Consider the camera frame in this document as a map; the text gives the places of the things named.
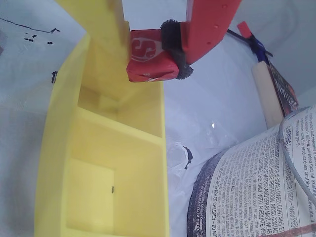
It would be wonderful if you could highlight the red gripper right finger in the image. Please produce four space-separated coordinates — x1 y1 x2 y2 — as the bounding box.
159 0 241 81

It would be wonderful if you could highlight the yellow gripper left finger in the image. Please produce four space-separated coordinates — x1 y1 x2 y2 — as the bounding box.
53 0 131 68

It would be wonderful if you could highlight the red candy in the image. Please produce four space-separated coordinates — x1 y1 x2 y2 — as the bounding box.
126 29 179 83

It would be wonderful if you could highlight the yellow three-compartment box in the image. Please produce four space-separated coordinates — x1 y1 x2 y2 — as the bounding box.
33 33 171 237

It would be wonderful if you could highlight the red tipped black clamp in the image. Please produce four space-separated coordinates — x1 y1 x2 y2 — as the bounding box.
227 21 274 58

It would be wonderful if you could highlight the small wooden cricket bat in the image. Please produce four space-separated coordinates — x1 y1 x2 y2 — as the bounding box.
251 37 284 130

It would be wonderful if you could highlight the white plastic table cover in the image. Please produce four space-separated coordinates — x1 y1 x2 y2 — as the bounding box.
0 0 316 237

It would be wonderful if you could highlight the paint can with printed label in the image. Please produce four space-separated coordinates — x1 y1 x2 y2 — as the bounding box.
186 105 316 237

